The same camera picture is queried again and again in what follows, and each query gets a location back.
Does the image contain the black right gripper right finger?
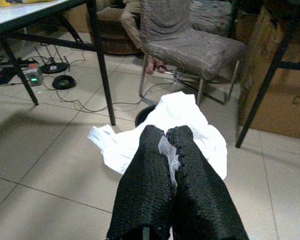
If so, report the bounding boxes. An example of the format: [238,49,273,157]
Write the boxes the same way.
[166,125,250,240]

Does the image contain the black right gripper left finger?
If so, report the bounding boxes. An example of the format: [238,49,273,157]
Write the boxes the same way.
[106,125,178,240]

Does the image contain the white plastic bag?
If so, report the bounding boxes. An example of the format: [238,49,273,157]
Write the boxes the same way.
[86,91,228,187]

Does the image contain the black round rubbish bin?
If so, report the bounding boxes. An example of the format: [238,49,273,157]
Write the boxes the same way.
[134,104,158,127]

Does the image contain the brown round pouf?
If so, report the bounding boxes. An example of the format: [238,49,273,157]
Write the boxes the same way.
[89,8,143,56]

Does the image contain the black flat disc device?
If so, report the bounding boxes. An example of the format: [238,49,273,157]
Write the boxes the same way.
[39,63,70,75]

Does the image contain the brown cardboard box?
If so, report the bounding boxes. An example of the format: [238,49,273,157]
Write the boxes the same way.
[236,4,300,142]

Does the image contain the grey box with red button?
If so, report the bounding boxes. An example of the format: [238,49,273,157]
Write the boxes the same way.
[24,63,43,87]

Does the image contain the person in beige trousers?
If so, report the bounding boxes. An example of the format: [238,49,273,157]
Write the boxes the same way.
[121,0,166,75]

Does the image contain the black box device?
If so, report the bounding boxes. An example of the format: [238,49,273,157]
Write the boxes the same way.
[0,67,22,85]

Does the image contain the grey patterned seat cushion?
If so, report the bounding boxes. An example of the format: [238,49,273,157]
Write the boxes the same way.
[189,0,235,37]

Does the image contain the white folding table black legs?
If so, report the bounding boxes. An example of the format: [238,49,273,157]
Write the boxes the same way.
[0,0,117,127]

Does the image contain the yellow flat item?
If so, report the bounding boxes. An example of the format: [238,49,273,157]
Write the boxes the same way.
[0,0,60,9]

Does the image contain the thin grey floor cable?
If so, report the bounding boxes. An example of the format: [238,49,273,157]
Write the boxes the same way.
[43,74,151,113]

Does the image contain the black metal table frame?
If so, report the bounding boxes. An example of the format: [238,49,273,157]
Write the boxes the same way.
[234,0,300,149]

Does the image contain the black coiled cable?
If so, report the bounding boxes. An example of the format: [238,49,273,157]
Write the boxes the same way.
[52,74,77,90]

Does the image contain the grey woven metal-frame chair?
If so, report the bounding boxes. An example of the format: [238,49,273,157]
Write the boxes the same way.
[138,0,248,106]

